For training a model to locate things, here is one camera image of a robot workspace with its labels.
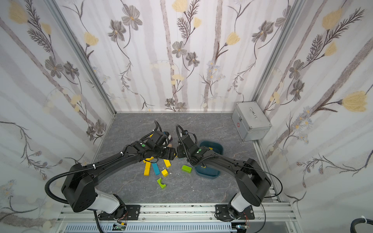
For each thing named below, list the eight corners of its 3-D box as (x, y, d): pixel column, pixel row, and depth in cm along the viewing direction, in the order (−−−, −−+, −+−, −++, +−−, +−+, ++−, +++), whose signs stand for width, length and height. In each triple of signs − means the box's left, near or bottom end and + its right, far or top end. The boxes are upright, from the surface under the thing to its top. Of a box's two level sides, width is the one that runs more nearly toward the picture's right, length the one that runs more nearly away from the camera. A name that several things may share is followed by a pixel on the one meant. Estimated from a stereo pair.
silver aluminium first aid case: (241, 143, 104) (249, 128, 91) (229, 114, 123) (233, 99, 110) (263, 140, 106) (274, 126, 93) (247, 112, 124) (254, 97, 111)
